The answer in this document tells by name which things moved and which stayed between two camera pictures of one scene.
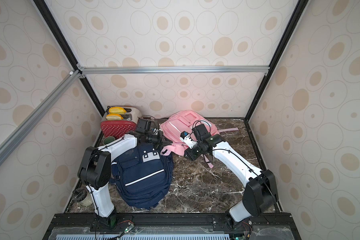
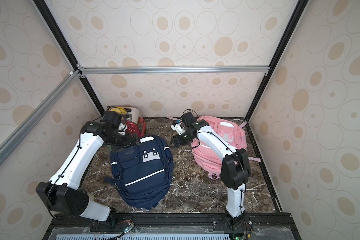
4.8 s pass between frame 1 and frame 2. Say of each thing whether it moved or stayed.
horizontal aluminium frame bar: stayed
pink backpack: moved
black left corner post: stayed
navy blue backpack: stayed
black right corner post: stayed
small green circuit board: stayed
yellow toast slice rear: stayed
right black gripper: moved
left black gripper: moved
